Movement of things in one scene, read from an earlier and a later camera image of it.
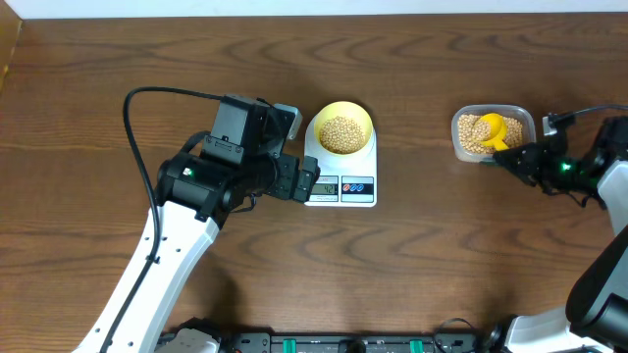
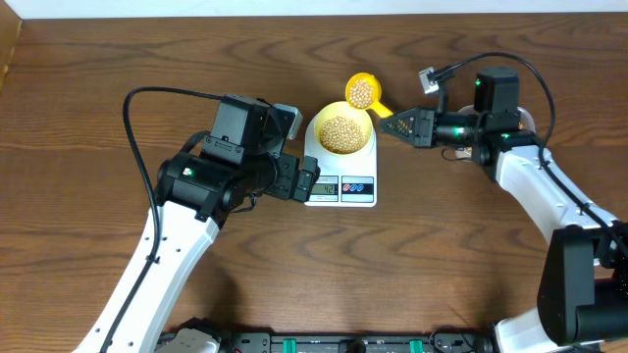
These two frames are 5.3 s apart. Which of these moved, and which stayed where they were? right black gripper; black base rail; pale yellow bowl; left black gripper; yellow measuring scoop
Moved: right black gripper; yellow measuring scoop
Stayed: black base rail; left black gripper; pale yellow bowl
